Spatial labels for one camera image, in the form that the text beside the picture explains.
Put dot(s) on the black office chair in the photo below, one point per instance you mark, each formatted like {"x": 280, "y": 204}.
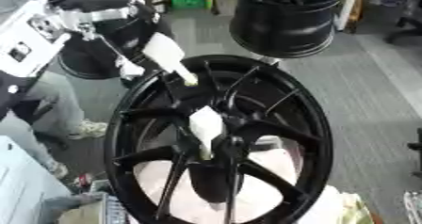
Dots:
{"x": 406, "y": 24}

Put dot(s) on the black spoked wheel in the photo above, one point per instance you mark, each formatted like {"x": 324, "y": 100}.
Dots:
{"x": 307, "y": 121}

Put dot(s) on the grey keyboard device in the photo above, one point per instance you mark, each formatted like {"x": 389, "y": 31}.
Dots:
{"x": 101, "y": 210}

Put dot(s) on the white wheel stand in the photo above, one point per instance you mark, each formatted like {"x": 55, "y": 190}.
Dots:
{"x": 258, "y": 199}

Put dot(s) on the white upright board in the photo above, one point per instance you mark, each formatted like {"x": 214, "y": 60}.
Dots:
{"x": 347, "y": 5}

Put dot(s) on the black wheel rim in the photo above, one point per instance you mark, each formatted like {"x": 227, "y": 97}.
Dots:
{"x": 280, "y": 24}

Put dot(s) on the pale blue cabinet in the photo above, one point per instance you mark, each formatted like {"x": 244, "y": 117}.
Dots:
{"x": 25, "y": 184}

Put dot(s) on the person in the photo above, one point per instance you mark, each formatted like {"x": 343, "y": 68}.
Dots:
{"x": 55, "y": 99}

